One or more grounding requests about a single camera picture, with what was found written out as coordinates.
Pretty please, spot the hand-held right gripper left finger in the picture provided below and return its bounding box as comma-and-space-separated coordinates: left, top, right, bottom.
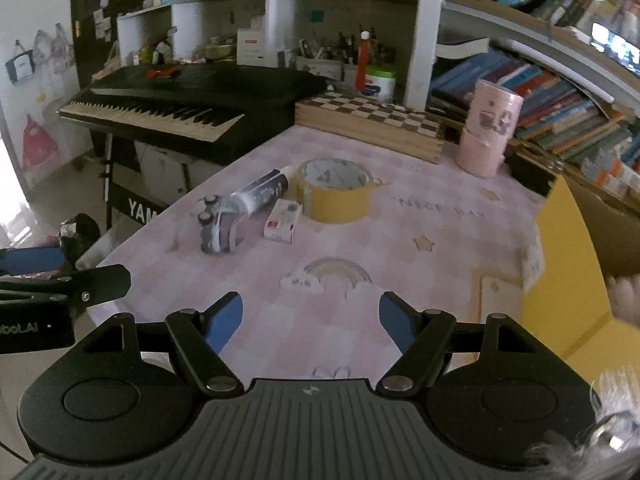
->
75, 291, 244, 398

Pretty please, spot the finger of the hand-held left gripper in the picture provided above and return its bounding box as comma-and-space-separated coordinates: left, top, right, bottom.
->
0, 264, 132, 307
0, 247, 66, 277

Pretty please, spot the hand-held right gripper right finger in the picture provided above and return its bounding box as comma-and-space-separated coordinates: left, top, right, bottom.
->
376, 291, 546, 397

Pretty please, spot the yellow cardboard box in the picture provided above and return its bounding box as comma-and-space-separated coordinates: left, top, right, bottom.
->
519, 174, 640, 378

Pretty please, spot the pink cloth covered desktop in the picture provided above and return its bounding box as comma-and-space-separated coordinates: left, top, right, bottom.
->
87, 124, 547, 397

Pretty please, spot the black bag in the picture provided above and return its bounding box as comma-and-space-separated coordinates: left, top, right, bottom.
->
59, 212, 104, 269

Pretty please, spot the black keyboard stand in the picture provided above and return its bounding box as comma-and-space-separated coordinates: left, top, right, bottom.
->
101, 134, 197, 223

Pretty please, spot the grey toy car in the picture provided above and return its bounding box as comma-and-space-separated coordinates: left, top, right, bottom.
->
197, 193, 247, 256

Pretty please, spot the small red and white box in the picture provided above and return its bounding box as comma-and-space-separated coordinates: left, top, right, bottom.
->
263, 198, 305, 245

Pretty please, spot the white cabinet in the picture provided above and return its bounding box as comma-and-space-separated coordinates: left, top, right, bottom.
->
134, 139, 222, 207

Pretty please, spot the grey squeeze tube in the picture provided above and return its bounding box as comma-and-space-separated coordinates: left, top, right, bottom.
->
229, 169, 291, 214

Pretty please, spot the yellow tape roll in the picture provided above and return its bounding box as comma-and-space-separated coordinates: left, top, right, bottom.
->
297, 157, 374, 224

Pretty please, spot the black electric keyboard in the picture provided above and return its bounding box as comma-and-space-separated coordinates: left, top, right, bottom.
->
56, 64, 327, 167

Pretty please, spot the wooden chessboard box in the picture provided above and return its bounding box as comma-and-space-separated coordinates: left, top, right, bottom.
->
294, 90, 446, 165

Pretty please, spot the pink cylindrical container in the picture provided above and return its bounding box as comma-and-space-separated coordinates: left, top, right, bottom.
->
454, 78, 525, 179

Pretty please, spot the grey fluffy thing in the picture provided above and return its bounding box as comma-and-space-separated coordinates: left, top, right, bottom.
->
524, 369, 640, 480

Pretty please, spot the white jar with green lid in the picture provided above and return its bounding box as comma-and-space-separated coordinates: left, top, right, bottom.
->
363, 66, 398, 104

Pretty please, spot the red glue bottle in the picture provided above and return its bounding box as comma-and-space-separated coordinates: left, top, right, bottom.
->
354, 30, 374, 93

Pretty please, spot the long row of books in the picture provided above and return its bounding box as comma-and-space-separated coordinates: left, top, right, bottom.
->
429, 49, 640, 173

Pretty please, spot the pen holder with pens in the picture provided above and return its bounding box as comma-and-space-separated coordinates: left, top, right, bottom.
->
294, 34, 352, 82

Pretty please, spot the white box with red label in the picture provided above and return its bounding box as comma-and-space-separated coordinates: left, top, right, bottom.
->
235, 27, 267, 66

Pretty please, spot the white bookshelf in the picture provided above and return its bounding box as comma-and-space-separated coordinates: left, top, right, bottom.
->
116, 0, 640, 128

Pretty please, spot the lit screen device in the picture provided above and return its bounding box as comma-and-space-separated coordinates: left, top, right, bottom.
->
589, 21, 640, 70

